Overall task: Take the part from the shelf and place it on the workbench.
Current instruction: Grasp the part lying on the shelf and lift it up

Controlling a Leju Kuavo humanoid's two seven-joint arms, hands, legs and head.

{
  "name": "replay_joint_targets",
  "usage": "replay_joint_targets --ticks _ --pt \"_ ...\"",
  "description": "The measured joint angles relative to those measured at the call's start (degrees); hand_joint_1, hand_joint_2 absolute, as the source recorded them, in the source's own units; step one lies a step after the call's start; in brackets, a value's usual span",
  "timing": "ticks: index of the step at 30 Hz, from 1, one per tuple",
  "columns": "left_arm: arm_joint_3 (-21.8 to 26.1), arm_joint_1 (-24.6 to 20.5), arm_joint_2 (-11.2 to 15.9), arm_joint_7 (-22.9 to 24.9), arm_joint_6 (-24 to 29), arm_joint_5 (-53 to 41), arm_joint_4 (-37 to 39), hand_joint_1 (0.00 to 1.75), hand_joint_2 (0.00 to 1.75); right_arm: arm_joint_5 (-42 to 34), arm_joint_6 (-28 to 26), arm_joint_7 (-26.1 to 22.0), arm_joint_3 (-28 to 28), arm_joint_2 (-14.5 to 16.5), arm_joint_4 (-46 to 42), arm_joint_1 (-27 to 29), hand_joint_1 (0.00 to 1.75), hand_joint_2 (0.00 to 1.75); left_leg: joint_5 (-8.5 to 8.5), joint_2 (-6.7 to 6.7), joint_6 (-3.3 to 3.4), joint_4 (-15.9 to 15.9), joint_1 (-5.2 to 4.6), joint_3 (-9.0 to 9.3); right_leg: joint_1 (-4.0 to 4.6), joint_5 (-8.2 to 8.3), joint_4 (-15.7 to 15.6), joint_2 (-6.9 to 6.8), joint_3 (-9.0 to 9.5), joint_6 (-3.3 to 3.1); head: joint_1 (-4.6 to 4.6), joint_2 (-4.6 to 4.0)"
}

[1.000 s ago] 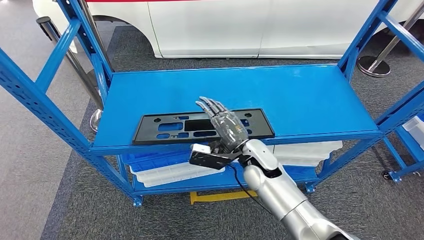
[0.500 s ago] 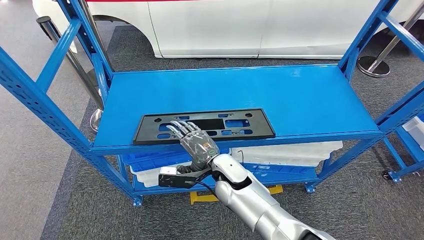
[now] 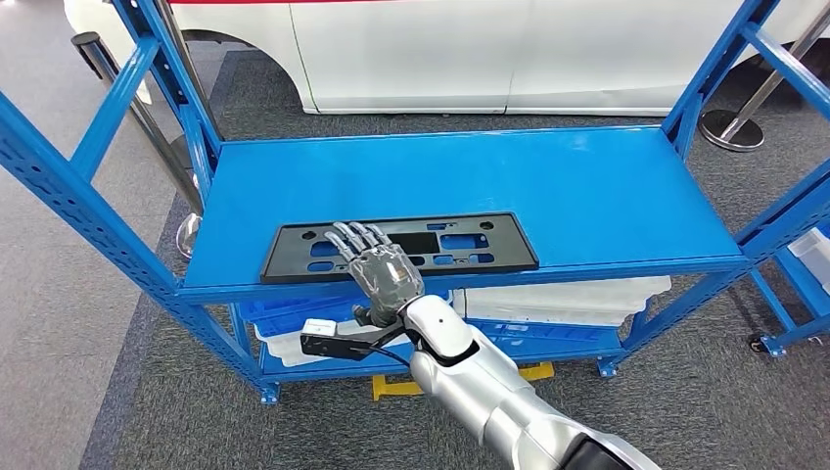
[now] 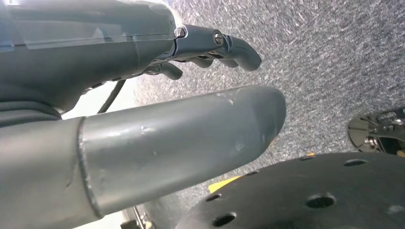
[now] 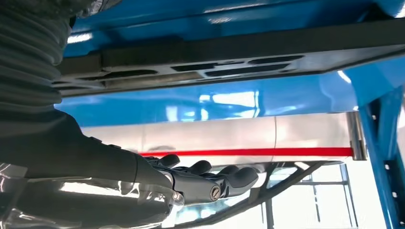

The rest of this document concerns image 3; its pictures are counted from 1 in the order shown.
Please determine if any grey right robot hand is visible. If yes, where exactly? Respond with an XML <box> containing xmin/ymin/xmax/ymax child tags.
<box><xmin>322</xmin><ymin>220</ymin><xmax>427</xmax><ymax>329</ymax></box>

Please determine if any black plastic plate frame part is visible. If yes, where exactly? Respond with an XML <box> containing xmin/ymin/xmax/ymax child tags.
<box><xmin>260</xmin><ymin>211</ymin><xmax>540</xmax><ymax>285</ymax></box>

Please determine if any blue metal shelf rack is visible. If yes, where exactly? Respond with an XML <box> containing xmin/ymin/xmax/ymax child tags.
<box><xmin>0</xmin><ymin>0</ymin><xmax>830</xmax><ymax>406</ymax></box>

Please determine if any white plastic bin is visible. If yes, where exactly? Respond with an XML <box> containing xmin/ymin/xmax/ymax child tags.
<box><xmin>787</xmin><ymin>228</ymin><xmax>830</xmax><ymax>293</ymax></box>
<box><xmin>254</xmin><ymin>317</ymin><xmax>364</xmax><ymax>356</ymax></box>
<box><xmin>461</xmin><ymin>297</ymin><xmax>650</xmax><ymax>328</ymax></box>
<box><xmin>277</xmin><ymin>342</ymin><xmax>391</xmax><ymax>370</ymax></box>
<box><xmin>453</xmin><ymin>275</ymin><xmax>673</xmax><ymax>312</ymax></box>

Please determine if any white car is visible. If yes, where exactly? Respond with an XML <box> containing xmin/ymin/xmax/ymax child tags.
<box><xmin>63</xmin><ymin>0</ymin><xmax>830</xmax><ymax>117</ymax></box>

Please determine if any grey metal pole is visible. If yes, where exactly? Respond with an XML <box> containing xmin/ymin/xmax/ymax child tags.
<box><xmin>155</xmin><ymin>0</ymin><xmax>225</xmax><ymax>141</ymax></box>

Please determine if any blue wheeled rack cart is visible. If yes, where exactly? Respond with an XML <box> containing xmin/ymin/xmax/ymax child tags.
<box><xmin>749</xmin><ymin>216</ymin><xmax>830</xmax><ymax>359</ymax></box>

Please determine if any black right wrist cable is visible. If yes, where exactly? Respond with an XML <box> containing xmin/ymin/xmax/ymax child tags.
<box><xmin>369</xmin><ymin>347</ymin><xmax>414</xmax><ymax>372</ymax></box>

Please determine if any chrome stanchion post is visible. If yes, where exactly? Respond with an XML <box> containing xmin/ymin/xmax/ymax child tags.
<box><xmin>699</xmin><ymin>3</ymin><xmax>830</xmax><ymax>154</ymax></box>

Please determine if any black-topped stanchion post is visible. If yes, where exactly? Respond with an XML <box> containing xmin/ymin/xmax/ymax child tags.
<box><xmin>70</xmin><ymin>30</ymin><xmax>204</xmax><ymax>260</ymax></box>

